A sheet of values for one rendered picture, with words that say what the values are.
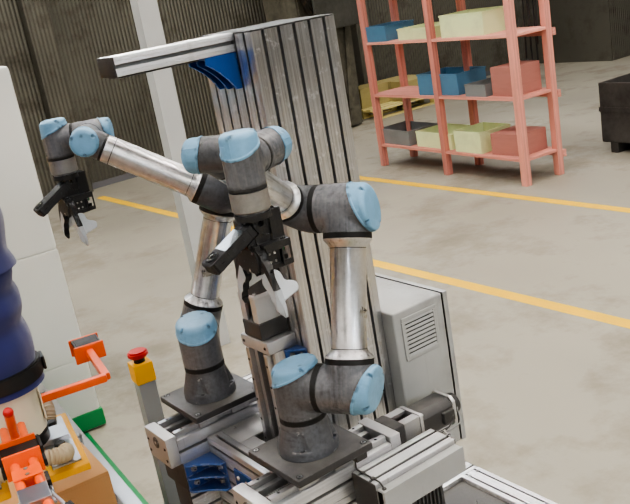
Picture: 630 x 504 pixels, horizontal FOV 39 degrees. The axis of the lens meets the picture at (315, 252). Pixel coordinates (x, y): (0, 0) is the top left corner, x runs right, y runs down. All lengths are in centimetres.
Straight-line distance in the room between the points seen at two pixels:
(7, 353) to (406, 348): 103
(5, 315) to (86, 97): 989
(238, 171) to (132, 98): 1062
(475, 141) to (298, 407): 682
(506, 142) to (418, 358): 612
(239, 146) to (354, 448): 87
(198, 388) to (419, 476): 70
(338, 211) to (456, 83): 687
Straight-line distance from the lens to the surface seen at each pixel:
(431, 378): 254
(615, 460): 401
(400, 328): 241
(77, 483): 253
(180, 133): 538
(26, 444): 213
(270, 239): 169
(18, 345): 221
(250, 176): 163
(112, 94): 1212
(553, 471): 395
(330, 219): 203
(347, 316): 203
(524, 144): 824
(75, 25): 1198
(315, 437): 214
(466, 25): 860
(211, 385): 253
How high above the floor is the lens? 211
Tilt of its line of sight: 17 degrees down
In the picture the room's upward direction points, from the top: 10 degrees counter-clockwise
